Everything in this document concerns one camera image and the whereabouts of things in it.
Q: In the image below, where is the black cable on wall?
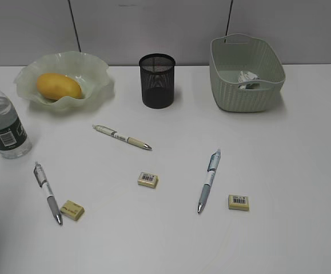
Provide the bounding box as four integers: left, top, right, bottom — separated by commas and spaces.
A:
224, 0, 235, 45
67, 0, 83, 53

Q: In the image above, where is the black cable on right wall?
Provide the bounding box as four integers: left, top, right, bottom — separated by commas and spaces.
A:
224, 0, 235, 45

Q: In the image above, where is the black mesh pen holder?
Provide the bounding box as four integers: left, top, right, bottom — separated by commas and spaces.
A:
139, 53, 176, 109

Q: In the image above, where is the white waste paper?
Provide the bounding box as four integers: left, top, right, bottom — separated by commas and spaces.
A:
238, 71, 260, 89

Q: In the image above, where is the pale green wavy glass plate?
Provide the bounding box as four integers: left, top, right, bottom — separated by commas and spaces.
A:
14, 51, 110, 111

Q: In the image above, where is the beige retractable pen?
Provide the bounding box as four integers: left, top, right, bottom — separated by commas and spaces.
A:
92, 125, 152, 151

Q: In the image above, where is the blue white retractable pen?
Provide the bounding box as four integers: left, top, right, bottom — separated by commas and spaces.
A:
197, 148, 221, 215

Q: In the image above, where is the yellow eraser barcode centre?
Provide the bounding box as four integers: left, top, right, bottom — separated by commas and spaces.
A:
137, 172, 158, 188

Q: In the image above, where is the yellow mango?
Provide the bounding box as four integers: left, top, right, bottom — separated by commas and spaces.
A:
37, 73, 82, 100

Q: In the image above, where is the yellow eraser barcode right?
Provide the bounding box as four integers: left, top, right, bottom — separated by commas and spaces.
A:
228, 195, 249, 211

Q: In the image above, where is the clear plastic water bottle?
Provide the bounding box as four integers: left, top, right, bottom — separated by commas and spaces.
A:
0, 90, 32, 159

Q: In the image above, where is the pale green woven plastic basket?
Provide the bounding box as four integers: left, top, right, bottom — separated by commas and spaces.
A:
209, 34, 286, 112

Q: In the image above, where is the yellow eraser with black logo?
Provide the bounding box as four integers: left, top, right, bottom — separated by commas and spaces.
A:
60, 200, 85, 221

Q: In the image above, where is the yellow eraser barcode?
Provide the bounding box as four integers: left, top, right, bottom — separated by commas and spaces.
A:
228, 195, 249, 211
137, 172, 158, 188

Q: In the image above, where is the black cable on left wall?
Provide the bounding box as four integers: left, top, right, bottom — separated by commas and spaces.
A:
67, 0, 83, 53

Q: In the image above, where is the white grey retractable pen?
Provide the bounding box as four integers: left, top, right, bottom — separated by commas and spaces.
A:
33, 162, 63, 226

